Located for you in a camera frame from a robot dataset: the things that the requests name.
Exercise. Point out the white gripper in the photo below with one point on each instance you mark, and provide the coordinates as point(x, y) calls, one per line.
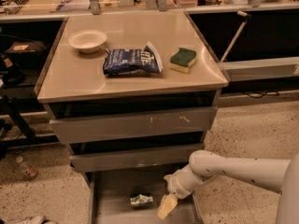
point(176, 187)

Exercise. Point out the green soda can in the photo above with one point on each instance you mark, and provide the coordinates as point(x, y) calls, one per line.
point(141, 200)

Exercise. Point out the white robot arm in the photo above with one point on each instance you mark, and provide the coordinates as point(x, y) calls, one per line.
point(279, 176)

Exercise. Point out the grey middle drawer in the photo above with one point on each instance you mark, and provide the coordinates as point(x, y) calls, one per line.
point(135, 158)

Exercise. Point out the grey drawer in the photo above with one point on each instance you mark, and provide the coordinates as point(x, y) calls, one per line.
point(131, 125)
point(135, 158)
point(111, 193)

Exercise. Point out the grey bottom drawer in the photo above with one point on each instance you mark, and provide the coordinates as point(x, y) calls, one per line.
point(111, 193)

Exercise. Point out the grey drawer cabinet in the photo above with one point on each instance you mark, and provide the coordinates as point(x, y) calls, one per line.
point(76, 87)

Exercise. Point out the grey top drawer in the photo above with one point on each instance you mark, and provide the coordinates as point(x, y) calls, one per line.
point(131, 125)

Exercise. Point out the green yellow sponge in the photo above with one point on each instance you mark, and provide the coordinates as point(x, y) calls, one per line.
point(183, 60)

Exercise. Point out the plastic bottle on floor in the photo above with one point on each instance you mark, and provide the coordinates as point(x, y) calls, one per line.
point(27, 168)

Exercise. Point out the blue chip bag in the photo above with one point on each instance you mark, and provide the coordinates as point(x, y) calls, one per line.
point(120, 62)

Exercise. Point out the black stand leg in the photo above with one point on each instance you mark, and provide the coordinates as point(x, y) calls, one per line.
point(30, 137)

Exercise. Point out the white paper bowl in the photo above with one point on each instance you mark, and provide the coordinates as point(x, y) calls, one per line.
point(87, 41)

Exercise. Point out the black bag on shelf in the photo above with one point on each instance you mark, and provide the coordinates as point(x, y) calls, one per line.
point(28, 55)

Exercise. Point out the white pole black handle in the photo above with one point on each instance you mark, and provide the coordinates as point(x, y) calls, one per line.
point(246, 17)

